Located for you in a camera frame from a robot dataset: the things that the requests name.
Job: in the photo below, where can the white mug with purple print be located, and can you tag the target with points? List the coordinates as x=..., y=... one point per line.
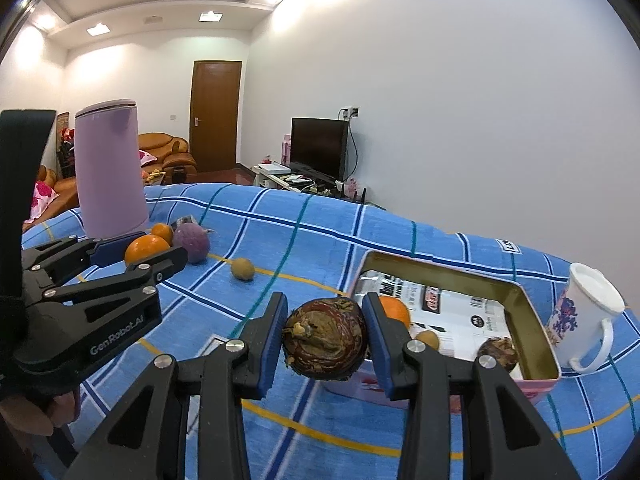
x=570, y=320

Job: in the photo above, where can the pink floral cushion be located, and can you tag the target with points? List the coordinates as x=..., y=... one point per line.
x=41, y=200

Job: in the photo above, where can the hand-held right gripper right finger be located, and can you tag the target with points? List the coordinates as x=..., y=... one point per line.
x=385, y=360

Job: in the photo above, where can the white television stand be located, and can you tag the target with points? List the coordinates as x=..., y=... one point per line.
x=262, y=180

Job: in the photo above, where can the white set-top box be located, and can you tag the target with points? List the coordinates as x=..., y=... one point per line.
x=273, y=167

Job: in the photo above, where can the black router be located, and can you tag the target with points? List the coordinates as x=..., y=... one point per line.
x=359, y=196

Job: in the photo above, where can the person's left hand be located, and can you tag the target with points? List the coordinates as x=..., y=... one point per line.
x=62, y=410

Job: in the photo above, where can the black television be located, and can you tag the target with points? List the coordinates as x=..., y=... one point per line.
x=320, y=147

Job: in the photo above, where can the brown wooden door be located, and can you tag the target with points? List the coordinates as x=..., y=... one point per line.
x=215, y=115

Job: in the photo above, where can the blue plaid blanket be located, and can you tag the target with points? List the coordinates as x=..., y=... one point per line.
x=300, y=220

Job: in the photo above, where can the small orange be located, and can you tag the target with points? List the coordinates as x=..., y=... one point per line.
x=162, y=232

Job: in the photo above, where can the printed paper sheet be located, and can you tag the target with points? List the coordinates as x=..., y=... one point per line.
x=460, y=310

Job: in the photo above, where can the dark wooden chair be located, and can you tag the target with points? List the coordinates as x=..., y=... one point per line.
x=66, y=155

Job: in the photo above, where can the yellow-brown longan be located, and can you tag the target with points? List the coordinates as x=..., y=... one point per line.
x=242, y=269
x=428, y=341

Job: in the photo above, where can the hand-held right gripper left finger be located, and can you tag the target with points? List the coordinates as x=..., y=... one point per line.
x=270, y=355

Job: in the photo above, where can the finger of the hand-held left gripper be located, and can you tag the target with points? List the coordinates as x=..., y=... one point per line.
x=107, y=251
x=165, y=262

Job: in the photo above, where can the wall power socket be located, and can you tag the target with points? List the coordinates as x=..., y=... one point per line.
x=349, y=112

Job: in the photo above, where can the ceiling air vent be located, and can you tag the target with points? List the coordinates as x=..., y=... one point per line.
x=154, y=20

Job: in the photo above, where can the brown leather sofa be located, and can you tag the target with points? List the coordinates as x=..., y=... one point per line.
x=65, y=190
x=165, y=142

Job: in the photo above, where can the purple passion fruit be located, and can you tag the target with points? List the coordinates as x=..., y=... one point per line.
x=192, y=242

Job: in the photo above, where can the square ceiling light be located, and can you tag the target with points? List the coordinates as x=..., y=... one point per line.
x=98, y=30
x=210, y=16

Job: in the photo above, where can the purple cylindrical tumbler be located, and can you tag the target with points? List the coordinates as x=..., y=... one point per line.
x=110, y=170

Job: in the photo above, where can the large orange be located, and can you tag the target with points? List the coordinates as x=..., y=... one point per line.
x=397, y=312

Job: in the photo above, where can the brown water chestnut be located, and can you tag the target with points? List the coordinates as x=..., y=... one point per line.
x=500, y=352
x=325, y=335

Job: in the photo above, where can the pink tin box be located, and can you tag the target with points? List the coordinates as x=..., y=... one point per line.
x=450, y=272

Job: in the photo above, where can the pink gift bag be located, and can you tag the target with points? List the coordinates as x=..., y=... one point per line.
x=287, y=150

